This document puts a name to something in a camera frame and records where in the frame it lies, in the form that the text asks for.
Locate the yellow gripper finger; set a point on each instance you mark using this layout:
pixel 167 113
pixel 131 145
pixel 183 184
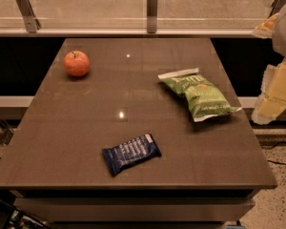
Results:
pixel 271 103
pixel 266 28

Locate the middle metal railing bracket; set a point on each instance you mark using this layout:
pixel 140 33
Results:
pixel 151 16

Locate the red apple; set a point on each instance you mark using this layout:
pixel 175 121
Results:
pixel 76 63

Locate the left metal railing bracket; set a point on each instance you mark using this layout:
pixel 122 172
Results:
pixel 31 22

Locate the dark object at bottom left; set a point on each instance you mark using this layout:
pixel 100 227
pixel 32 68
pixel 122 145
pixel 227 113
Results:
pixel 18 219

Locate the blue snack bar wrapper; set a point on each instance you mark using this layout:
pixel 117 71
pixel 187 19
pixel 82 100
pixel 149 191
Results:
pixel 130 153

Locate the green jalapeno chip bag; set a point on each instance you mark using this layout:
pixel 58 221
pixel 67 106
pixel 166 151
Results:
pixel 204 99

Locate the glass railing panel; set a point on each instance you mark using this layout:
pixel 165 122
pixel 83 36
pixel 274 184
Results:
pixel 132 14

